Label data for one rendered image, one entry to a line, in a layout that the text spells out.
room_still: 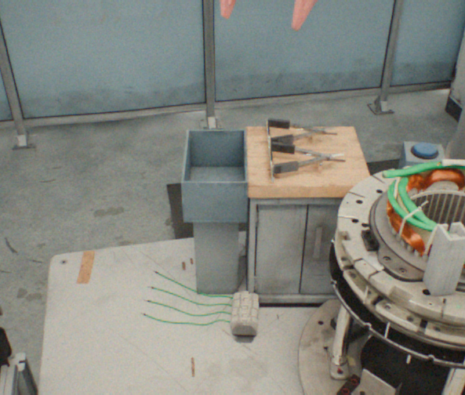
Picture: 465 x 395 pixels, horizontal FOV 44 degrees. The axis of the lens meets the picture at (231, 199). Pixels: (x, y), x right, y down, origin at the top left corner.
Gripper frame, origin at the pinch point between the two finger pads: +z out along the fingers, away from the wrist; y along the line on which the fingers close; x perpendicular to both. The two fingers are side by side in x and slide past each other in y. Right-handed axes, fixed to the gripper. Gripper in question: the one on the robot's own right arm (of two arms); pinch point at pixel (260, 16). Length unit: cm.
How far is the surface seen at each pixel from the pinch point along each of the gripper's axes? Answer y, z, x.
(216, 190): -11.6, 23.7, 25.9
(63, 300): -39, 53, 29
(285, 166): -2.0, 17.1, 28.4
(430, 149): 17, 9, 51
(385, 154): -19, 13, 246
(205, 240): -14.7, 33.9, 33.5
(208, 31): -112, -25, 204
